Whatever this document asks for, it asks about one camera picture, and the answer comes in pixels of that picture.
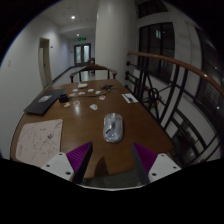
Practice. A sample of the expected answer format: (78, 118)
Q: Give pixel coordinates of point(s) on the white leaflet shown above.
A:
(129, 98)

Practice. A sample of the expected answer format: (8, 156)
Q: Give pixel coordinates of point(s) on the small black charger block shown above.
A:
(63, 98)

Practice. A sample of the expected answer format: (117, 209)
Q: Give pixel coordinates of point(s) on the dark framed window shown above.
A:
(156, 50)

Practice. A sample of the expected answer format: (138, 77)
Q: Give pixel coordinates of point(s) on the wooden armchair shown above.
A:
(93, 67)

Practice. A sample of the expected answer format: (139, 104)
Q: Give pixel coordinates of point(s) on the beige paper card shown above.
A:
(67, 104)

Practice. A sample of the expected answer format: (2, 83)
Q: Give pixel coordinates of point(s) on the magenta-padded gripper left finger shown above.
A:
(63, 165)

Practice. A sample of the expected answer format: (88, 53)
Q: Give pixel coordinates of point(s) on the side wall door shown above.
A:
(45, 63)

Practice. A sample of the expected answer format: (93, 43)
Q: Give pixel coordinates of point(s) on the pinkish paper card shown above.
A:
(102, 97)

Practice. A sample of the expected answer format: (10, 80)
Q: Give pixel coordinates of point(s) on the black closed laptop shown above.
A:
(43, 101)

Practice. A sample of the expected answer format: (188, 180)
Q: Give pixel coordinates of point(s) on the black railing with wooden handrail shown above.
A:
(186, 65)

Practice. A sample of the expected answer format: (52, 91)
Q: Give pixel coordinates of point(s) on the white patterned mouse pad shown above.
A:
(38, 141)

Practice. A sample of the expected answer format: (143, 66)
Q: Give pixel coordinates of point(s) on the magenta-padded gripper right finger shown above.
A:
(160, 166)

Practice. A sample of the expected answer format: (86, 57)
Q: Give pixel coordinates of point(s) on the pale round paper card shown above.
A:
(76, 103)

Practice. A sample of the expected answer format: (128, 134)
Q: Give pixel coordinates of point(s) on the green exit sign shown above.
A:
(82, 39)

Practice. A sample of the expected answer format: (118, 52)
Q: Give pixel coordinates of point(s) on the small white paper card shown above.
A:
(98, 92)
(90, 90)

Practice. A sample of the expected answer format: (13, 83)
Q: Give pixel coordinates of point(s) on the flat white box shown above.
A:
(82, 85)

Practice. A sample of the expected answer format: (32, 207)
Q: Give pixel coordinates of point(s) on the round ceiling light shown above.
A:
(78, 34)
(73, 17)

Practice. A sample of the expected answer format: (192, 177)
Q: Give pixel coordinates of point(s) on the glass double door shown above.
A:
(82, 54)

